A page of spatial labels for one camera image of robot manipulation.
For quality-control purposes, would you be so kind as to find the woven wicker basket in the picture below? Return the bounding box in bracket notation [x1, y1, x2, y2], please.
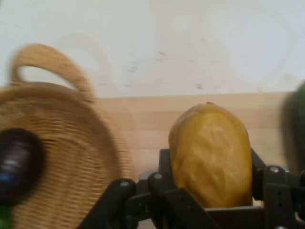
[0, 43, 134, 229]

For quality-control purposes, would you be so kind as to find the dark green cucumber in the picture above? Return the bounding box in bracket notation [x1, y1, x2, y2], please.
[280, 80, 305, 173]

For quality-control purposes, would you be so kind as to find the yellow mango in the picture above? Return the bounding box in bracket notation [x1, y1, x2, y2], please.
[168, 102, 253, 208]

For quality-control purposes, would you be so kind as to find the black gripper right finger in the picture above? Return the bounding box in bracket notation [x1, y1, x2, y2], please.
[250, 147, 305, 229]

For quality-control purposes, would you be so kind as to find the wooden cutting board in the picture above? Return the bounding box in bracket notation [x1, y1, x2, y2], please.
[96, 91, 305, 215]

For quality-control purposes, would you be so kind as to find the purple red onion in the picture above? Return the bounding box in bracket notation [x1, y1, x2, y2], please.
[0, 128, 48, 207]

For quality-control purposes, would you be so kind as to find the green bell pepper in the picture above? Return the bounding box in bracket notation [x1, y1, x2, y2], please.
[0, 204, 13, 229]

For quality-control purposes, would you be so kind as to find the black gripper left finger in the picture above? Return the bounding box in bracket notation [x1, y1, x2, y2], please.
[78, 149, 215, 229]

